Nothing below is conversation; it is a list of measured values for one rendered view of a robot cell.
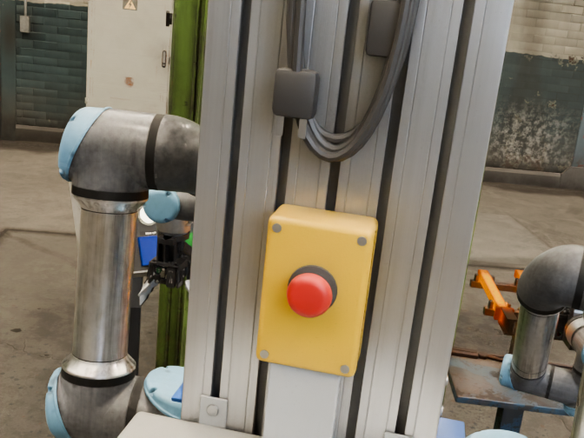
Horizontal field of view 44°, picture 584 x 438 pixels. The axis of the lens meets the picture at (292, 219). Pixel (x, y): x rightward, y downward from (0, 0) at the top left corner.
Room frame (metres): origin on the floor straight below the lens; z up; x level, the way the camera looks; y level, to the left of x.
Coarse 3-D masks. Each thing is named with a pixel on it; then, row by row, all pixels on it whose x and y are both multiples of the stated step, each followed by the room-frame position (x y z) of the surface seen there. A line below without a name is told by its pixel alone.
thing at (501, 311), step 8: (480, 272) 2.03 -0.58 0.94; (488, 272) 2.03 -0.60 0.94; (480, 280) 2.01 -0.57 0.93; (488, 280) 1.96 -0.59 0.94; (488, 288) 1.90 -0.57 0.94; (496, 288) 1.90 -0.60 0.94; (488, 296) 1.87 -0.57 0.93; (496, 296) 1.83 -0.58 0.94; (496, 304) 1.77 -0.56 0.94; (504, 304) 1.78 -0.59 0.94; (496, 312) 1.74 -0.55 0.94; (504, 312) 1.70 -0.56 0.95; (512, 312) 1.70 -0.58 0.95; (504, 320) 1.70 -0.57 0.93; (512, 320) 1.65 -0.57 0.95; (504, 328) 1.68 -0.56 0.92; (512, 328) 1.65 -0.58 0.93
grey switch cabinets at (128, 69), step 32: (96, 0) 7.10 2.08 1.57; (128, 0) 7.12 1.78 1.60; (160, 0) 7.14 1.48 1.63; (96, 32) 7.10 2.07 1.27; (128, 32) 7.12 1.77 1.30; (160, 32) 7.14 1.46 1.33; (96, 64) 7.11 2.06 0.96; (128, 64) 7.12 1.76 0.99; (160, 64) 7.14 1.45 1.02; (96, 96) 7.11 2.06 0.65; (128, 96) 7.12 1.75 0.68; (160, 96) 7.14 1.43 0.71
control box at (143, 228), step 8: (72, 200) 1.76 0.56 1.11; (72, 208) 1.76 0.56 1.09; (80, 208) 1.70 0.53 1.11; (136, 224) 1.75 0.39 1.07; (144, 224) 1.76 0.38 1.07; (152, 224) 1.77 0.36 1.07; (192, 224) 1.83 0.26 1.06; (136, 232) 1.74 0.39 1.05; (144, 232) 1.75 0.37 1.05; (152, 232) 1.76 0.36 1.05; (136, 240) 1.73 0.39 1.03; (136, 248) 1.72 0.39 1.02; (136, 256) 1.71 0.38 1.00; (136, 264) 1.70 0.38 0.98; (136, 272) 1.69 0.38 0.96; (144, 272) 1.70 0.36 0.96
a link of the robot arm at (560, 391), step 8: (560, 368) 1.44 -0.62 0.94; (560, 376) 1.42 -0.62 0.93; (568, 376) 1.42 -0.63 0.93; (576, 376) 1.41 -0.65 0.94; (552, 384) 1.41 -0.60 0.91; (560, 384) 1.41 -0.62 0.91; (568, 384) 1.41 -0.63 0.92; (576, 384) 1.40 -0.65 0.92; (552, 392) 1.41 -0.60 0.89; (560, 392) 1.41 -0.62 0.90; (568, 392) 1.40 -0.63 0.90; (576, 392) 1.39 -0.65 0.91; (552, 400) 1.42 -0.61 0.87; (560, 400) 1.41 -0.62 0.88; (568, 400) 1.40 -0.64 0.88; (576, 400) 1.39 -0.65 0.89; (568, 408) 1.40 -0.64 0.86
